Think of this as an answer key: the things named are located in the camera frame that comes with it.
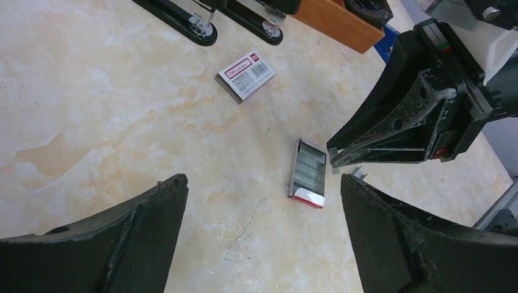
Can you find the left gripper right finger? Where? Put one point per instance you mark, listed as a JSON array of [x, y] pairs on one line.
[[401, 248]]

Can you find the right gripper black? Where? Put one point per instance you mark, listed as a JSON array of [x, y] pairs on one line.
[[410, 117]]

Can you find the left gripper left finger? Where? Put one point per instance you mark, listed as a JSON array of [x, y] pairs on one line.
[[126, 248]]

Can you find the blue stapler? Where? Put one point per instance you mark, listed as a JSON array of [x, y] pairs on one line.
[[385, 45]]

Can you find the tray of staple strips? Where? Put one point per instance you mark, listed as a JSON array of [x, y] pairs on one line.
[[308, 172]]

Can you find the black stapler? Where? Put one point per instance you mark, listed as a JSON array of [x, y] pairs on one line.
[[189, 25], [245, 16]]

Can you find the orange compartment tray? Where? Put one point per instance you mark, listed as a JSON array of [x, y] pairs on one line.
[[357, 24]]

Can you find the red white staple box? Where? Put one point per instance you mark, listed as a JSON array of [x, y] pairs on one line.
[[245, 76]]

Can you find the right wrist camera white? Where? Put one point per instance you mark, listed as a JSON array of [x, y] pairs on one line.
[[489, 45]]

